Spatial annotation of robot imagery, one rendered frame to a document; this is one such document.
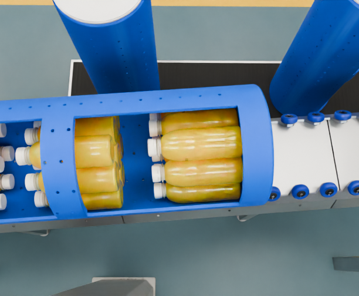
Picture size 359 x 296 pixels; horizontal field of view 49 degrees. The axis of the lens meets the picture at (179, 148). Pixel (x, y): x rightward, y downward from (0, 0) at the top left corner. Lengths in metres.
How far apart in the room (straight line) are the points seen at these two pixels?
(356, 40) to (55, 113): 0.95
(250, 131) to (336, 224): 1.39
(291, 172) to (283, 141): 0.09
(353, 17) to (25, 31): 1.77
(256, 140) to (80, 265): 1.41
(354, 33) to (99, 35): 0.77
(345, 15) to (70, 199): 0.95
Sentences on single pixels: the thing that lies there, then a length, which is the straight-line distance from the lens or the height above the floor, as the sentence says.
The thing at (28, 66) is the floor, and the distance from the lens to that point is 2.38.
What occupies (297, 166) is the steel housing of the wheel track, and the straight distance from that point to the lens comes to 1.15.
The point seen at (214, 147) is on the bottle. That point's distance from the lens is 0.85.
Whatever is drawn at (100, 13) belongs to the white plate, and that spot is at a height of 1.04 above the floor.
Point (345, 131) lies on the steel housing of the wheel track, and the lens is 1.22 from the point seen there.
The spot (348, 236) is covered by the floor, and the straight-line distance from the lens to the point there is 2.17.
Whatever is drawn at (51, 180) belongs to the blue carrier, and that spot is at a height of 1.21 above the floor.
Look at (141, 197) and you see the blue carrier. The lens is 1.02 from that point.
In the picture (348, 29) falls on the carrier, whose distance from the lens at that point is 1.37.
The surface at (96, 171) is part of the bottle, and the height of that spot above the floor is 1.14.
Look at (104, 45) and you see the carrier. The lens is 1.26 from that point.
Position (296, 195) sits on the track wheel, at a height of 0.96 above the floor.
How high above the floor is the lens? 2.00
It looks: 75 degrees down
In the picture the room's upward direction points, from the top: 1 degrees clockwise
